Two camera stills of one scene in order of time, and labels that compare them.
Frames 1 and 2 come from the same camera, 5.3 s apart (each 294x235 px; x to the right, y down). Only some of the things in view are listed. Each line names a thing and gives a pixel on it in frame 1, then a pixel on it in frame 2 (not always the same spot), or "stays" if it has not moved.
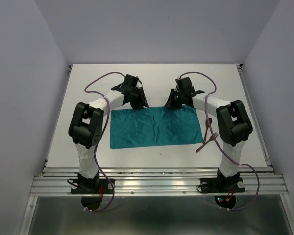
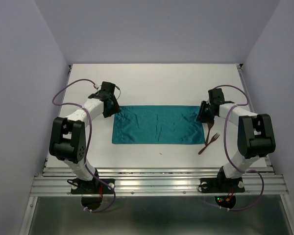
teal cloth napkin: x=154 y=127 stays
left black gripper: x=141 y=101 to x=116 y=109
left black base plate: x=92 y=186 stays
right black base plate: x=221 y=185 stays
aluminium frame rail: x=159 y=181 stays
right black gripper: x=170 y=103 to x=203 y=118
